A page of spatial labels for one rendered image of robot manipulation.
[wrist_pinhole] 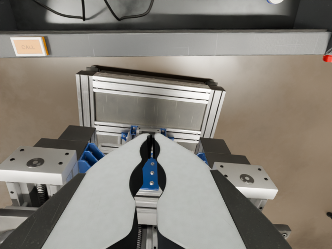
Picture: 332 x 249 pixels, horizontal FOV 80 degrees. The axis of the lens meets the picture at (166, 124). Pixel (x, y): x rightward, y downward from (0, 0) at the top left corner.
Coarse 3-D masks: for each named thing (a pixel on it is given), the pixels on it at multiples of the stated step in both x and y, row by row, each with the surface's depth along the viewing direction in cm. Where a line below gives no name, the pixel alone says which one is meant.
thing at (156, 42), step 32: (0, 32) 34; (32, 32) 34; (64, 32) 34; (96, 32) 34; (128, 32) 34; (160, 32) 35; (192, 32) 35; (224, 32) 35; (256, 32) 35; (288, 32) 35; (320, 32) 35
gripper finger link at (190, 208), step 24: (168, 144) 11; (168, 168) 9; (192, 168) 9; (168, 192) 8; (192, 192) 8; (216, 192) 8; (168, 216) 7; (192, 216) 7; (216, 216) 7; (168, 240) 6; (192, 240) 6; (216, 240) 6; (240, 240) 6
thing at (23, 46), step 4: (16, 40) 33; (20, 40) 33; (24, 40) 33; (28, 40) 33; (32, 40) 33; (36, 40) 33; (44, 40) 34; (16, 44) 33; (20, 44) 33; (24, 44) 34; (28, 44) 34; (32, 44) 34; (36, 44) 34; (40, 44) 34; (44, 44) 34; (16, 48) 34; (20, 48) 34; (24, 48) 34; (28, 48) 34; (32, 48) 34; (36, 48) 34; (40, 48) 34; (20, 52) 34; (24, 52) 34; (28, 52) 34; (32, 52) 34; (36, 52) 34; (40, 52) 34
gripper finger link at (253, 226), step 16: (224, 176) 9; (224, 192) 8; (240, 192) 8; (240, 208) 7; (256, 208) 7; (240, 224) 7; (256, 224) 7; (272, 224) 7; (256, 240) 6; (272, 240) 6
